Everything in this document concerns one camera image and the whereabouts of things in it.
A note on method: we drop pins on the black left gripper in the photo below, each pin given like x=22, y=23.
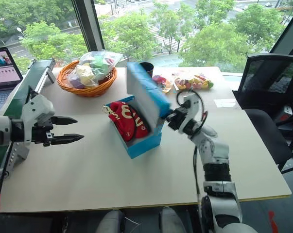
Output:
x=43, y=134

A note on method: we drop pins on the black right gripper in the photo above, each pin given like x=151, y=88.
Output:
x=181, y=114

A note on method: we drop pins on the blue cardboard box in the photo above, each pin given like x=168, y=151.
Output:
x=143, y=145

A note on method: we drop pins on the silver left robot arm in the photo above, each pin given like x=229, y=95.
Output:
x=1, y=129

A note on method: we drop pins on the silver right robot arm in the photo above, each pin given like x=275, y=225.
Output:
x=216, y=155

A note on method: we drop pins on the green conveyor belt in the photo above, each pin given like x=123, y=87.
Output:
x=22, y=89

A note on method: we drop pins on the clear bag of red blue pieces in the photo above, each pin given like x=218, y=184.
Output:
x=162, y=82

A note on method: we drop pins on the clear bag of yellow pink pieces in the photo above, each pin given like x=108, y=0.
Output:
x=193, y=82

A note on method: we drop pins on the orange wicker basket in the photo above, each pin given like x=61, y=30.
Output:
x=88, y=91

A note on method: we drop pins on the black cup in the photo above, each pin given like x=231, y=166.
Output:
x=147, y=66

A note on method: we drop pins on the white paper label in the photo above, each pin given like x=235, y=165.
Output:
x=225, y=103

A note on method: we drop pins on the clear bag of pastel toys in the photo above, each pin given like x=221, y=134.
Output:
x=90, y=70

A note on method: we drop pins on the open laptop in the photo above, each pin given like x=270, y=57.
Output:
x=4, y=70

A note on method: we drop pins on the black mesh office chair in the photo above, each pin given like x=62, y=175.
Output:
x=263, y=80

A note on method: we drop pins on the grey rounded shape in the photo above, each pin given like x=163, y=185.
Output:
x=171, y=221
x=111, y=222

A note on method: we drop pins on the dark window mullion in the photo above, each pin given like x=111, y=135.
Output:
x=286, y=31
x=88, y=24

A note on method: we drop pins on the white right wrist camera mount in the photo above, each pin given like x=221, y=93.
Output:
x=191, y=111

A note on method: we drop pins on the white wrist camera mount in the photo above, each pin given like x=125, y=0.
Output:
x=191, y=111
x=37, y=106

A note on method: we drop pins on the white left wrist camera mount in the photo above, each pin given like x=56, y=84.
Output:
x=37, y=106

